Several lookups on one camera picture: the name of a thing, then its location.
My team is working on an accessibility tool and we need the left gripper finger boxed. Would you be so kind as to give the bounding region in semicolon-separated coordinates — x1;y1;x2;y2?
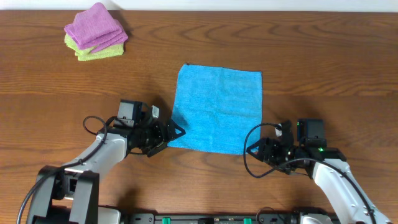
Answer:
169;119;186;137
167;132;185;144

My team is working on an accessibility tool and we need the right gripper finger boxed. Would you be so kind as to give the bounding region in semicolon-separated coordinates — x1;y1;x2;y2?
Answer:
246;148;264;162
246;138;266;152

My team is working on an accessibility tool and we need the blue microfiber cloth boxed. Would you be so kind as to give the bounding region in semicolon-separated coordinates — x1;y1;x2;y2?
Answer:
169;64;262;155

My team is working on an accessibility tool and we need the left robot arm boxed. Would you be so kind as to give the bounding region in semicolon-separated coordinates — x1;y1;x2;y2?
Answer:
21;100;186;223

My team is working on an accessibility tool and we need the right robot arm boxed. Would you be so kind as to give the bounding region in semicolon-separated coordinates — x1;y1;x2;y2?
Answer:
243;119;391;223

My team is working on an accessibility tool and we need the folded purple cloth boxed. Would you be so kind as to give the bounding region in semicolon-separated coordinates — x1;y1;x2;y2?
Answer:
63;2;129;54

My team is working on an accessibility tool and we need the folded green cloth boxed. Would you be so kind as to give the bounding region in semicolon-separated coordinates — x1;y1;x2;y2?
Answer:
64;34;124;61

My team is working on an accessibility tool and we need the right black cable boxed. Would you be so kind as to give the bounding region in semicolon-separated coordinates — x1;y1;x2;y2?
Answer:
243;123;379;224

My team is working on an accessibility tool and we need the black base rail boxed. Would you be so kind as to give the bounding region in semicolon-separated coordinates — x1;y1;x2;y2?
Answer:
120;212;340;224

